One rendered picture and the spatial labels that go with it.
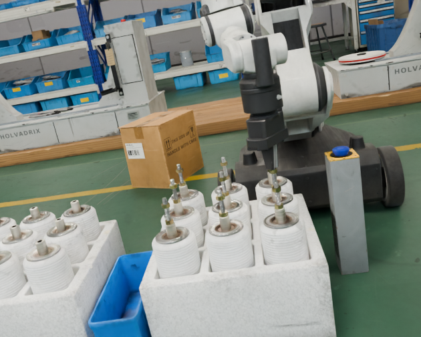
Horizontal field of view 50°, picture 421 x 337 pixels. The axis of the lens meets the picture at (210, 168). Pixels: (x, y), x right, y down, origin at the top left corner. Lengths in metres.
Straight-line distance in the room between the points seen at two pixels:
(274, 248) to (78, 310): 0.44
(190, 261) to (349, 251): 0.43
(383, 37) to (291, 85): 4.16
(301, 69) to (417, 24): 1.99
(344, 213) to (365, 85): 1.95
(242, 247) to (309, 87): 0.55
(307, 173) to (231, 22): 0.54
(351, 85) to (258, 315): 2.22
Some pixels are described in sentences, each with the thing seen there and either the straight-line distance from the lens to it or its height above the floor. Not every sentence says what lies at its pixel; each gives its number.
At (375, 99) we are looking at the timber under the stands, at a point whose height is 0.06.
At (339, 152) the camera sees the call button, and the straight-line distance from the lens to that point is 1.11.
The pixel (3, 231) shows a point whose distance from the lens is 1.36.
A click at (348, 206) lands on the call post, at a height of 0.19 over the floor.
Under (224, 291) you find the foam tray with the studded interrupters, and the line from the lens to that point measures 0.95.
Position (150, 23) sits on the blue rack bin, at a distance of 5.72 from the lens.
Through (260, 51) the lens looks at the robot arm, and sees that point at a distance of 0.92.
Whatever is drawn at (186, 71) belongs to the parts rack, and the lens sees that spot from 5.63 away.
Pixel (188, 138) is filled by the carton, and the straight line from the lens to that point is 2.17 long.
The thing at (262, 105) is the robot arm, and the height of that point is 0.49.
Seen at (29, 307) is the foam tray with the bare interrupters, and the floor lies 0.17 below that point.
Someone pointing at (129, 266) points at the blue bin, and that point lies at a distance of 1.27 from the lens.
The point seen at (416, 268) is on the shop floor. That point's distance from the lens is 1.26.
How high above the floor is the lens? 0.66
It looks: 17 degrees down
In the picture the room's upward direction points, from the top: 11 degrees counter-clockwise
